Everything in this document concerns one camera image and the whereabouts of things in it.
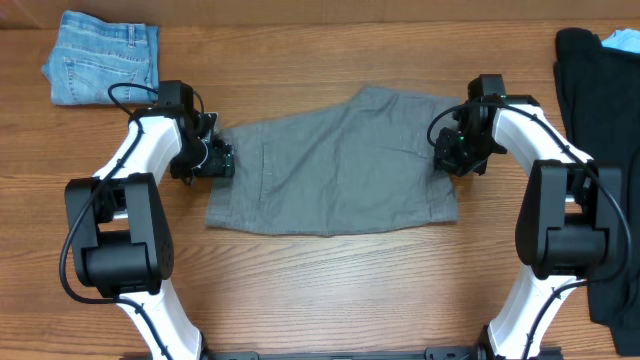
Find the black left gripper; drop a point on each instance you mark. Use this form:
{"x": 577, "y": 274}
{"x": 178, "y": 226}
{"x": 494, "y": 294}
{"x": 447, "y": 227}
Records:
{"x": 221, "y": 162}

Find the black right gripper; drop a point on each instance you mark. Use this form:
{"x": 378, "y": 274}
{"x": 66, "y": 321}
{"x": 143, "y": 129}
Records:
{"x": 445, "y": 153}

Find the grey shorts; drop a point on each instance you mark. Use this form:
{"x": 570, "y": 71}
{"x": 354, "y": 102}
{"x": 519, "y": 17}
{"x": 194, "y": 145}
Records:
{"x": 363, "y": 166}

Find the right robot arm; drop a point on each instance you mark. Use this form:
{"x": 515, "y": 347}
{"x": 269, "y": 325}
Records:
{"x": 571, "y": 231}

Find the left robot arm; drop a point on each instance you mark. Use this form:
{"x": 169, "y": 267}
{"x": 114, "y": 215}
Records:
{"x": 119, "y": 249}

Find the black garment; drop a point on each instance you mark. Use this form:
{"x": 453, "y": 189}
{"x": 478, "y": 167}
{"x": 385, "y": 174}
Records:
{"x": 598, "y": 94}

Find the folded blue denim jeans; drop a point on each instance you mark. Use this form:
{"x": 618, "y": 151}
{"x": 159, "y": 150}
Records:
{"x": 93, "y": 60}

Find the light blue garment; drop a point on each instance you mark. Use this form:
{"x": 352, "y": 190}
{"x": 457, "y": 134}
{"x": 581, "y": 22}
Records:
{"x": 627, "y": 40}

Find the cardboard back wall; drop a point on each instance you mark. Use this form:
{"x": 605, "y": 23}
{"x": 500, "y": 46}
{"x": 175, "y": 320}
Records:
{"x": 46, "y": 14}

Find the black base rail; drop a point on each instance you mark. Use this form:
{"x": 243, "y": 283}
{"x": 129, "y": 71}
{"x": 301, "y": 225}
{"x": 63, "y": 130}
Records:
{"x": 340, "y": 355}

